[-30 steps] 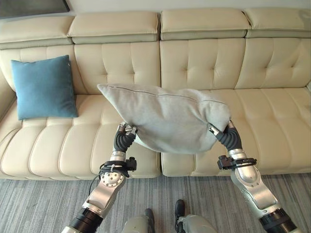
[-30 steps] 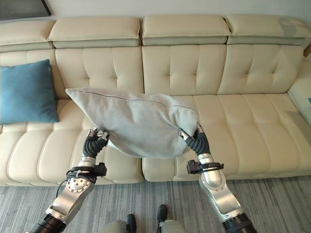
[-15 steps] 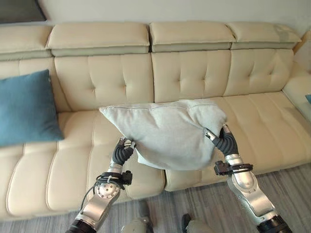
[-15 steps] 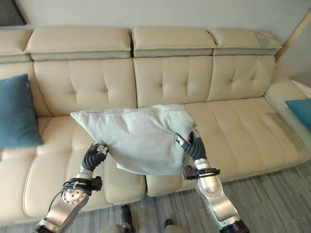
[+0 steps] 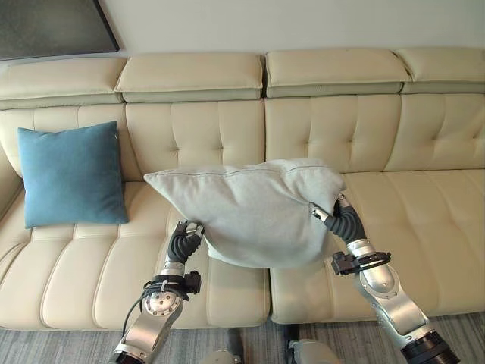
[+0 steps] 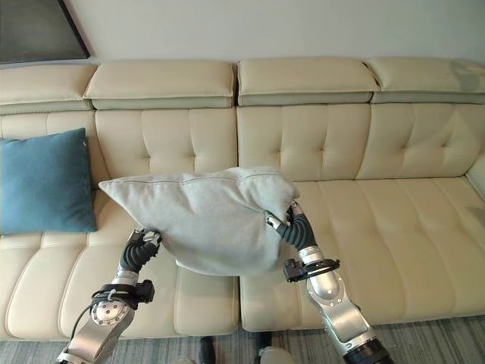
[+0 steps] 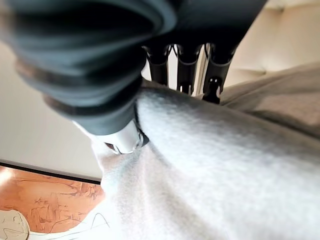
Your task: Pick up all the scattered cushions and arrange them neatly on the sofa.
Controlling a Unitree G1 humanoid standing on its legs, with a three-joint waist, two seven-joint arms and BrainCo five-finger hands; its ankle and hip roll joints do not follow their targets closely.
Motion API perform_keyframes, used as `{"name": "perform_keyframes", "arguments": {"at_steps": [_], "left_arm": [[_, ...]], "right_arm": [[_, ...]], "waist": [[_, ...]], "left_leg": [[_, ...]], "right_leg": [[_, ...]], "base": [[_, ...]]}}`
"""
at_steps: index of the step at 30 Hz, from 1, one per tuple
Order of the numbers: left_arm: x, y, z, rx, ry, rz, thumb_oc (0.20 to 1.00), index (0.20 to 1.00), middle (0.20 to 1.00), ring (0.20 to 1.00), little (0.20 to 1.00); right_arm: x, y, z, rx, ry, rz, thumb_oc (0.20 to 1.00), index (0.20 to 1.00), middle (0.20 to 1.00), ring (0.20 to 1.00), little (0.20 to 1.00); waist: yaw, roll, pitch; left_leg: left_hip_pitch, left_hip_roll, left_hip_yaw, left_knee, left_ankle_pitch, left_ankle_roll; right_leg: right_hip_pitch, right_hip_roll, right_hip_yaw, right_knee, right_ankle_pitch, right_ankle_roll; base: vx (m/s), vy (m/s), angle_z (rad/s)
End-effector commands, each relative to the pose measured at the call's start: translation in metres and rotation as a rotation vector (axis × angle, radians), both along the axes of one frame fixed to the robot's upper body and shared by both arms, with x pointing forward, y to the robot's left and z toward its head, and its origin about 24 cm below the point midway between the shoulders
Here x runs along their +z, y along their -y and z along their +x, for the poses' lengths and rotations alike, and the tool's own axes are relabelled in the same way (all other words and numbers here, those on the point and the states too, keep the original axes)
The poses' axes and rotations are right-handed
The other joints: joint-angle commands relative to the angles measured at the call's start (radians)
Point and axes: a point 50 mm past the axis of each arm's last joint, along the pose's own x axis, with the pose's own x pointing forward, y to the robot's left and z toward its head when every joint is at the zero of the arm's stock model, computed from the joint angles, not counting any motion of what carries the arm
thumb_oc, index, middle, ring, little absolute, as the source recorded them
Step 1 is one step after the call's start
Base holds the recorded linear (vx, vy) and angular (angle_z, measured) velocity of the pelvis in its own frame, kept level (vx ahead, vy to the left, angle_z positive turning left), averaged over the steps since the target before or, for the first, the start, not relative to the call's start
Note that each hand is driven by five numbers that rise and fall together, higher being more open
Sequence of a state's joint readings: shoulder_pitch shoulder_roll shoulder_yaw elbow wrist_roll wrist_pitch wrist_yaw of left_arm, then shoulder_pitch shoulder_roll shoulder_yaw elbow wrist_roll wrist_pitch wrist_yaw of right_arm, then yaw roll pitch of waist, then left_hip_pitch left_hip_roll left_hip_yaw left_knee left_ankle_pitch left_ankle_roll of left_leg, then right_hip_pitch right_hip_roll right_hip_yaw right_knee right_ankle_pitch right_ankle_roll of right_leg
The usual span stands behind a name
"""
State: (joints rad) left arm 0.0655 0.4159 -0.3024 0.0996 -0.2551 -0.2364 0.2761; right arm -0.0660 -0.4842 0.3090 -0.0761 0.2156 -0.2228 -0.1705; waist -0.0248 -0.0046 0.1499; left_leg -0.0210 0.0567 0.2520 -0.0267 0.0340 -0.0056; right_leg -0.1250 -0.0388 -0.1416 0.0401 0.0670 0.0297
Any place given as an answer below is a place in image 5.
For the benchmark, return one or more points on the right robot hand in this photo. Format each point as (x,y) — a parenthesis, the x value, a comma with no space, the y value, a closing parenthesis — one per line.
(346,224)

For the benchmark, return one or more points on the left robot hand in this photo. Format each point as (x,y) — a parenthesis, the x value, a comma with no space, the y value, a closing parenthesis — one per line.
(181,245)

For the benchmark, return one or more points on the grey cushion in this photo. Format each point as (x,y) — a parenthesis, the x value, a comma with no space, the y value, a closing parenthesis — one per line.
(250,212)

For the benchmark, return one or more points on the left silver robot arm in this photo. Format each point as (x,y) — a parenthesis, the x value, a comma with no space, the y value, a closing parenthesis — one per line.
(155,307)

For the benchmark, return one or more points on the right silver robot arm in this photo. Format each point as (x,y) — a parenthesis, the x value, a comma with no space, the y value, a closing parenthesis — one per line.
(390,295)

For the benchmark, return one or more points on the cream leather sofa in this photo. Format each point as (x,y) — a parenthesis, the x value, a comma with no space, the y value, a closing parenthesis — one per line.
(379,151)

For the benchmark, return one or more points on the blue cushion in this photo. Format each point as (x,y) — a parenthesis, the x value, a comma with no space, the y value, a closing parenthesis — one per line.
(72,174)

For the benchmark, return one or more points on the silver robot right leg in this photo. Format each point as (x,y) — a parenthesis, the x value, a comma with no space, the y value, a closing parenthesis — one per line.
(307,350)

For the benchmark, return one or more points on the dark framed wall picture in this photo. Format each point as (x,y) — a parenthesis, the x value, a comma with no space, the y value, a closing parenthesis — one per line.
(49,28)

